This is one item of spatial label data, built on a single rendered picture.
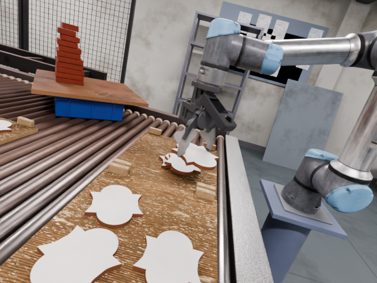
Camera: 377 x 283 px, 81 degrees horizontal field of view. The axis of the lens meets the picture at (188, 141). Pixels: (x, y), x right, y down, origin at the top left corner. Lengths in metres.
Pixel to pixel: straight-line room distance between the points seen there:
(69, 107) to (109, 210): 0.70
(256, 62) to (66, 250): 0.56
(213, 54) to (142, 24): 3.98
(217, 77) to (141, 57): 3.94
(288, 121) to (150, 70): 2.68
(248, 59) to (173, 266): 0.48
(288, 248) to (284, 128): 3.26
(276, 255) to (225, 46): 0.85
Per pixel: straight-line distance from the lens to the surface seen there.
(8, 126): 0.96
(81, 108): 1.15
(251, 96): 4.30
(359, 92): 4.88
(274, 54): 0.61
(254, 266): 0.58
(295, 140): 4.26
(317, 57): 0.79
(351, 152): 0.81
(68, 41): 1.29
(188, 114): 0.62
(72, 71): 1.30
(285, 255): 1.09
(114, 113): 1.18
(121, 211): 0.55
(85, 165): 0.76
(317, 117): 4.39
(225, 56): 0.58
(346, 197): 0.82
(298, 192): 0.97
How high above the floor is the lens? 1.30
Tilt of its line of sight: 20 degrees down
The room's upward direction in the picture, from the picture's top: 15 degrees clockwise
